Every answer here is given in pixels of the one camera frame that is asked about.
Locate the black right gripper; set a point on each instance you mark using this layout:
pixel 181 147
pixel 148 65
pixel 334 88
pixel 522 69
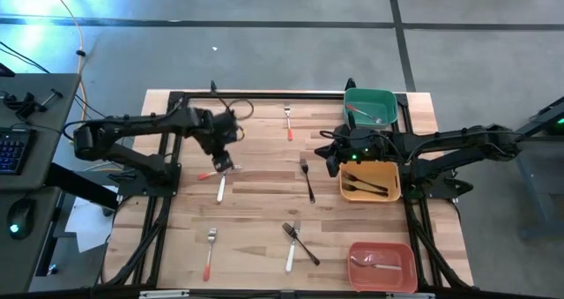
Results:
pixel 365 142

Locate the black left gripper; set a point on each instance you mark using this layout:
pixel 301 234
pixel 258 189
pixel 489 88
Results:
pixel 220 144

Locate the black metal fork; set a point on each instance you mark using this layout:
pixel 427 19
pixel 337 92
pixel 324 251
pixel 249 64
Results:
pixel 365 183
pixel 308 251
pixel 365 190
pixel 307 182

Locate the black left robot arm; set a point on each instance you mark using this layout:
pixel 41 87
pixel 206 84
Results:
pixel 132 124

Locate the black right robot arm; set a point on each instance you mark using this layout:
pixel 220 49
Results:
pixel 462 138

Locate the yellow plastic bin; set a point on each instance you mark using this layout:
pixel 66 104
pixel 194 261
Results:
pixel 392 180

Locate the green plastic bin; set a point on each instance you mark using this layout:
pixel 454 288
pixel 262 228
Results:
pixel 379 98

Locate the orange plastic bin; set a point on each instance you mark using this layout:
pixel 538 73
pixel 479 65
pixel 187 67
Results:
pixel 383 281

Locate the black desk leg bar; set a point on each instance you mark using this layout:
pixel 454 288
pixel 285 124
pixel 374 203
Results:
pixel 79 186

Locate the white paper sheet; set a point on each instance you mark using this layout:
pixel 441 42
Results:
pixel 88 228

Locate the gray desk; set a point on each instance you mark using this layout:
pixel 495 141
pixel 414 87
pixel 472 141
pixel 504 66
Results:
pixel 53 136

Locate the black computer mouse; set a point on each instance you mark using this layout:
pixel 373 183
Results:
pixel 20 215

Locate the black clamp tool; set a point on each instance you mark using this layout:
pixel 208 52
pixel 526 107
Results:
pixel 24 105

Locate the dark metal stand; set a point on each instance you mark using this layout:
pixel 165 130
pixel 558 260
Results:
pixel 542 180

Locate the black backlit keyboard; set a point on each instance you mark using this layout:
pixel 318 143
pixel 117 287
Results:
pixel 13 151

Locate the black aluminium table frame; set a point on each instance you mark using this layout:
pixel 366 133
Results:
pixel 264 95

